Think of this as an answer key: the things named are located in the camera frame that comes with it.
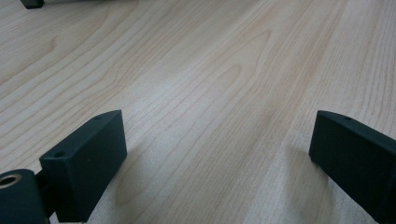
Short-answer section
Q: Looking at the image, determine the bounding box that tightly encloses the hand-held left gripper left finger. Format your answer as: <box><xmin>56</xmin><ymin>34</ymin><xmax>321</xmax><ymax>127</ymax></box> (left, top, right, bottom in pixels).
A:
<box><xmin>39</xmin><ymin>109</ymin><xmax>128</xmax><ymax>223</ymax></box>

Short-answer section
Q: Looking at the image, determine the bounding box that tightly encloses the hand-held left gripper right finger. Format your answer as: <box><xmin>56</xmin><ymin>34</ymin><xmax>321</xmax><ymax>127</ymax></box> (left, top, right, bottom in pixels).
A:
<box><xmin>308</xmin><ymin>109</ymin><xmax>396</xmax><ymax>224</ymax></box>

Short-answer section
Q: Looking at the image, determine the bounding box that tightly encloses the dark grey appliance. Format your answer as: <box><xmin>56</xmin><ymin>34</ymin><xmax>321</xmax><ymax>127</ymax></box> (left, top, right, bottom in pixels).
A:
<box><xmin>20</xmin><ymin>0</ymin><xmax>46</xmax><ymax>10</ymax></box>

